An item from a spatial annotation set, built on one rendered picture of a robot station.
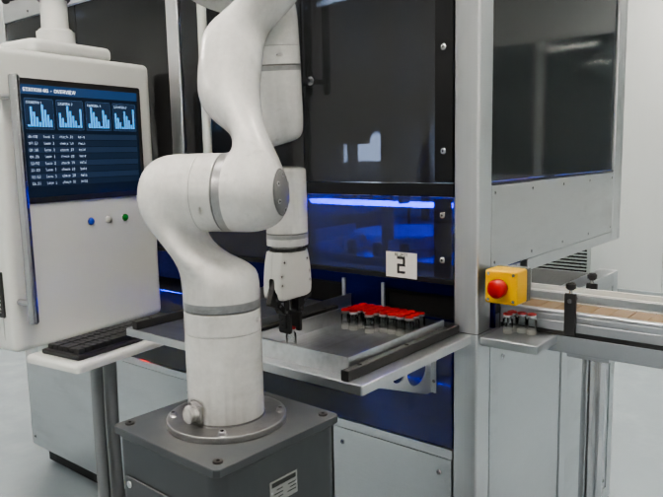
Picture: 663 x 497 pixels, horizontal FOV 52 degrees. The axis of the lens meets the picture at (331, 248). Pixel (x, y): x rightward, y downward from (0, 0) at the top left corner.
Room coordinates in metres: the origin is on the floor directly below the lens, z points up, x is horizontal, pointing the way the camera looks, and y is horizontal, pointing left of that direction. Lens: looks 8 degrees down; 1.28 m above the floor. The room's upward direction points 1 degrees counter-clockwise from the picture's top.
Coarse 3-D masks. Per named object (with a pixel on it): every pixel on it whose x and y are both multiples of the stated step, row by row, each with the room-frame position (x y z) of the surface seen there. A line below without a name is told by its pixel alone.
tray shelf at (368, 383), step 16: (176, 320) 1.63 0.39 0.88; (432, 320) 1.57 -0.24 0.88; (144, 336) 1.52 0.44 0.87; (160, 336) 1.49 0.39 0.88; (176, 336) 1.48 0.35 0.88; (464, 336) 1.43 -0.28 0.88; (416, 352) 1.32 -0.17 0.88; (432, 352) 1.32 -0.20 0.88; (448, 352) 1.36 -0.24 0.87; (272, 368) 1.26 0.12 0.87; (288, 368) 1.24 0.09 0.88; (304, 368) 1.23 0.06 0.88; (384, 368) 1.22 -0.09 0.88; (400, 368) 1.22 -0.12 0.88; (416, 368) 1.27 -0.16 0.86; (320, 384) 1.19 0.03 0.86; (336, 384) 1.16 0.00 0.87; (352, 384) 1.14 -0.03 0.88; (368, 384) 1.14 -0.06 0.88; (384, 384) 1.18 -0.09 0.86
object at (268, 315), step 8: (344, 296) 1.72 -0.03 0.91; (264, 304) 1.78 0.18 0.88; (304, 304) 1.77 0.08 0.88; (312, 304) 1.62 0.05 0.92; (320, 304) 1.65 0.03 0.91; (328, 304) 1.67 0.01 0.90; (336, 304) 1.70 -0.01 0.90; (344, 304) 1.72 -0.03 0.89; (264, 312) 1.69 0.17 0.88; (272, 312) 1.69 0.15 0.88; (304, 312) 1.60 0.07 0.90; (264, 320) 1.50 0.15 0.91; (272, 320) 1.52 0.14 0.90
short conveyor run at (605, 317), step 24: (552, 288) 1.52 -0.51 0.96; (576, 288) 1.49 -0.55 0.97; (504, 312) 1.50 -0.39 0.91; (528, 312) 1.47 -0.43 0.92; (552, 312) 1.43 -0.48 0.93; (576, 312) 1.41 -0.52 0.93; (600, 312) 1.42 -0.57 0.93; (624, 312) 1.42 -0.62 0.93; (648, 312) 1.41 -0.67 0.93; (576, 336) 1.40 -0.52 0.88; (600, 336) 1.37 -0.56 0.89; (624, 336) 1.34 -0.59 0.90; (648, 336) 1.31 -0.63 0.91; (624, 360) 1.34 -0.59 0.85; (648, 360) 1.31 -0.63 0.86
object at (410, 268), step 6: (390, 252) 1.57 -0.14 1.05; (396, 252) 1.56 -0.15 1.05; (402, 252) 1.55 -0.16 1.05; (390, 258) 1.57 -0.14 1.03; (396, 258) 1.56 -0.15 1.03; (408, 258) 1.54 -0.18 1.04; (414, 258) 1.53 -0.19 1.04; (390, 264) 1.57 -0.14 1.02; (396, 264) 1.56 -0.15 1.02; (408, 264) 1.54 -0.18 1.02; (414, 264) 1.53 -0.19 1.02; (390, 270) 1.57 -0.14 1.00; (396, 270) 1.56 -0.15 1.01; (402, 270) 1.55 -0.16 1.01; (408, 270) 1.54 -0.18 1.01; (414, 270) 1.53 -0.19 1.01; (396, 276) 1.56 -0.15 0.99; (402, 276) 1.55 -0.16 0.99; (408, 276) 1.54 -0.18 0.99; (414, 276) 1.53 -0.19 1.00
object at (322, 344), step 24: (336, 312) 1.56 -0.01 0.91; (264, 336) 1.38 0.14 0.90; (312, 336) 1.45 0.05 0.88; (336, 336) 1.44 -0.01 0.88; (360, 336) 1.44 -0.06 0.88; (384, 336) 1.43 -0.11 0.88; (408, 336) 1.33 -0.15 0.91; (288, 360) 1.27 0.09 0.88; (312, 360) 1.23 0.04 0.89; (336, 360) 1.20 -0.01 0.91; (360, 360) 1.21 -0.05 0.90
